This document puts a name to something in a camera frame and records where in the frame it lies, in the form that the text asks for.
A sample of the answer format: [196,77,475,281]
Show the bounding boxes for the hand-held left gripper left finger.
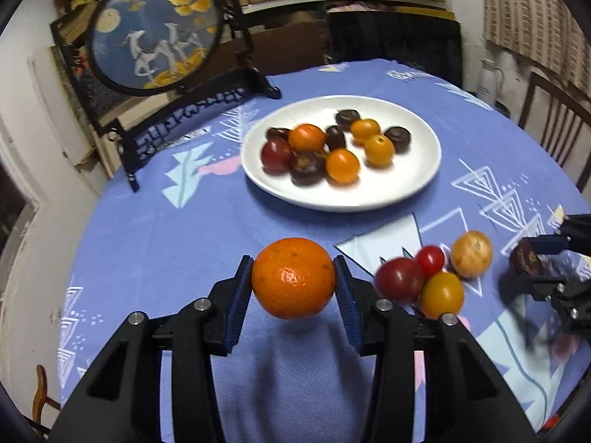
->
[48,255,254,443]

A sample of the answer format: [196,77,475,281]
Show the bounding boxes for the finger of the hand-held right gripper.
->
[531,214,591,257]
[501,277,591,328]

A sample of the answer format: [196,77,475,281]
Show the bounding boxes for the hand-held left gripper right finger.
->
[333,255,539,443]

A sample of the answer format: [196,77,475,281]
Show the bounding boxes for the orange tangerine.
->
[252,237,336,320]

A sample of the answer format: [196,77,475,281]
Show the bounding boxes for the dark red tomato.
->
[374,257,426,303]
[261,138,294,174]

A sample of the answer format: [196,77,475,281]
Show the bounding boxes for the pale orange round fruit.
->
[450,231,494,280]

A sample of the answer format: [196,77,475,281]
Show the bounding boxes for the small red cherry tomato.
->
[414,245,446,278]

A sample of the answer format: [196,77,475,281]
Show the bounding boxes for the yellow-orange tomato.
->
[350,119,382,145]
[288,124,328,152]
[325,148,361,184]
[363,134,396,168]
[419,272,465,320]

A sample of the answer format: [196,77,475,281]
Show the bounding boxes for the white oval plate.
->
[241,95,443,213]

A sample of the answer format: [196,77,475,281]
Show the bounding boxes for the wooden chair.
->
[517,71,591,190]

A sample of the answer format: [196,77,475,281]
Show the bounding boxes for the white thermos jug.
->
[478,51,505,102]

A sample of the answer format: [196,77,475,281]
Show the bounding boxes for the striped beige curtain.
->
[480,0,591,97]

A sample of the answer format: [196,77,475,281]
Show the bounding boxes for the brown cardboard box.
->
[247,18,331,76]

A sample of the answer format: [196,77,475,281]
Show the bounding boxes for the round embroidered screen ornament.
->
[50,0,281,192]

